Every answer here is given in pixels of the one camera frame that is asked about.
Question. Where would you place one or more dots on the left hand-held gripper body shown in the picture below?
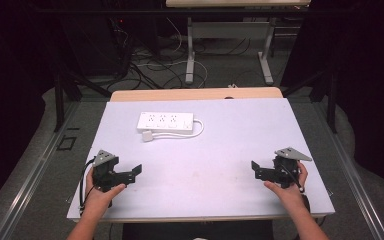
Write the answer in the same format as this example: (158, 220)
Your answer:
(104, 175)

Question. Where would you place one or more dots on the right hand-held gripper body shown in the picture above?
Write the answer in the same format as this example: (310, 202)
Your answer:
(282, 171)

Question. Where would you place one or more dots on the person's left hand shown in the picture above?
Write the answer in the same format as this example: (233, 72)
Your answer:
(98, 200)

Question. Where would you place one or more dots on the person's right hand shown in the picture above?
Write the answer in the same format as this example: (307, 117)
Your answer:
(291, 196)

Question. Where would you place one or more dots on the white plug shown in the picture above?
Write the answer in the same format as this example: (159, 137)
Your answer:
(147, 136)

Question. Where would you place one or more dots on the white table mat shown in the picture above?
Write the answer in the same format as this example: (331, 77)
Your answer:
(206, 160)

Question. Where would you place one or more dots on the white power strip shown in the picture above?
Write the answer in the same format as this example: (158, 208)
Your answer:
(165, 121)

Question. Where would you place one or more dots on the person's dark clothing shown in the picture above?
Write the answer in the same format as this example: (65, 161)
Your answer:
(196, 230)

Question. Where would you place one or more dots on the wooden table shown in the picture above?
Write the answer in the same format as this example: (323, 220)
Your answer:
(180, 94)

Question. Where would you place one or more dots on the black metal stand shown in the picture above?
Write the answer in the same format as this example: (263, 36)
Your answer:
(63, 90)
(330, 96)

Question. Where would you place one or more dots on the dark equipment cabinet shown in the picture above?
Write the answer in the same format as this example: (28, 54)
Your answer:
(93, 43)

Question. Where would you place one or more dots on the desk with white legs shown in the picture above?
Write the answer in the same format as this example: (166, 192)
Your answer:
(228, 30)

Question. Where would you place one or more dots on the metal floor rail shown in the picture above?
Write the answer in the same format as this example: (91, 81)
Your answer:
(30, 180)
(353, 186)

